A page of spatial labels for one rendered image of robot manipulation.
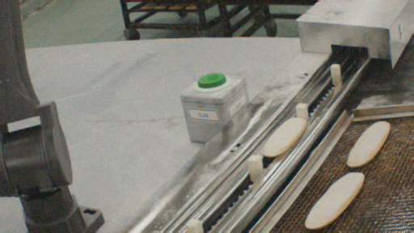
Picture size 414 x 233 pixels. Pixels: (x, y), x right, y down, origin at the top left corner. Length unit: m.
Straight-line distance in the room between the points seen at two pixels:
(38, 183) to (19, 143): 0.05
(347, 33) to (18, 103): 0.57
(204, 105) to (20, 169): 0.33
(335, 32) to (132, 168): 0.39
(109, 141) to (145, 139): 0.06
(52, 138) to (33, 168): 0.04
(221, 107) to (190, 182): 0.16
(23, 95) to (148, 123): 0.39
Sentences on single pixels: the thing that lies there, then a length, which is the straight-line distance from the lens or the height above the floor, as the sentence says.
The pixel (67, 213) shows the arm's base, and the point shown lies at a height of 0.87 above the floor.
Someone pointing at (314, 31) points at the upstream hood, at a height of 0.90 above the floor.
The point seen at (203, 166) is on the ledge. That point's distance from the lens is 0.86.
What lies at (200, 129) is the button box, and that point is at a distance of 0.99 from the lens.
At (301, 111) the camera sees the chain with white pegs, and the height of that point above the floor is 0.86.
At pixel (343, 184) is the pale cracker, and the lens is 0.68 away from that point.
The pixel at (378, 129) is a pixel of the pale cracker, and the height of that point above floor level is 0.91.
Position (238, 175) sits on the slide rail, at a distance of 0.85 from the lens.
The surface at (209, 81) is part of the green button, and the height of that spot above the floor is 0.91.
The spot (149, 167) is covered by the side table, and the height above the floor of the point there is 0.82.
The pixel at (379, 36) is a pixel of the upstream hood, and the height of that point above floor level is 0.90.
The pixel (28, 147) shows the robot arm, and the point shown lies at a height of 0.98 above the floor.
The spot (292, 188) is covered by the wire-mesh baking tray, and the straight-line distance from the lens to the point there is 0.72.
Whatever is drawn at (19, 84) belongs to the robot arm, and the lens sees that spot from 0.76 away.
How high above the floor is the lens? 1.28
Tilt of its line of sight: 25 degrees down
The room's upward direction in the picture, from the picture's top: 12 degrees counter-clockwise
